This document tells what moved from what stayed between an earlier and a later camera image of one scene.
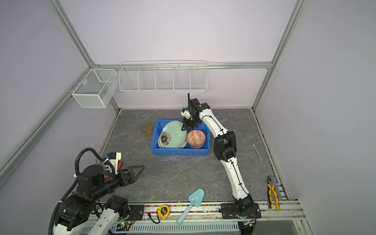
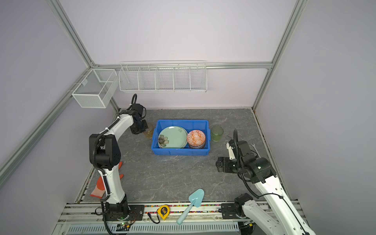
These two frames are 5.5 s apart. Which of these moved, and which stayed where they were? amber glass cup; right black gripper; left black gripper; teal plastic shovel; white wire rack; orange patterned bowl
Moved: right black gripper; left black gripper
Stayed: orange patterned bowl; white wire rack; teal plastic shovel; amber glass cup
